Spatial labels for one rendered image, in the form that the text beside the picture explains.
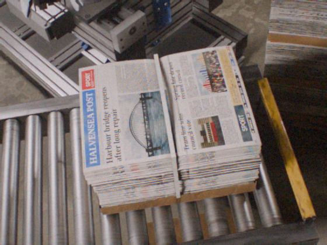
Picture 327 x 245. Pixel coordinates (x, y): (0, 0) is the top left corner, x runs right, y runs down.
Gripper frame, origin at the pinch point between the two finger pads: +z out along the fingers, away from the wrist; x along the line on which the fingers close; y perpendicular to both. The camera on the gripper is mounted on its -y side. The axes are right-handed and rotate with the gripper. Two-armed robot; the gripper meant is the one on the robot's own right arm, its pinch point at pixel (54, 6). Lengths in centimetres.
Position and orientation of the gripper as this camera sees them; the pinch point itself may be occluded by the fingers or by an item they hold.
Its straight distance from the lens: 99.3
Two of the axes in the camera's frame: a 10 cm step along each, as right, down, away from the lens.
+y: -0.5, 6.1, 7.9
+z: 3.3, 7.5, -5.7
